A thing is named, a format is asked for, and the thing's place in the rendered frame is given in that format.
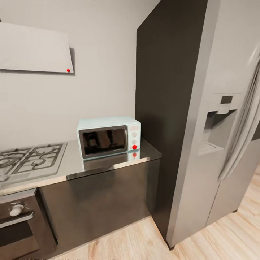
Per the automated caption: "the microwave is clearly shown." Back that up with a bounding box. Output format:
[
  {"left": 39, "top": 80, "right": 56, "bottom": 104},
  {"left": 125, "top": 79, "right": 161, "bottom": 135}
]
[{"left": 77, "top": 116, "right": 141, "bottom": 160}]

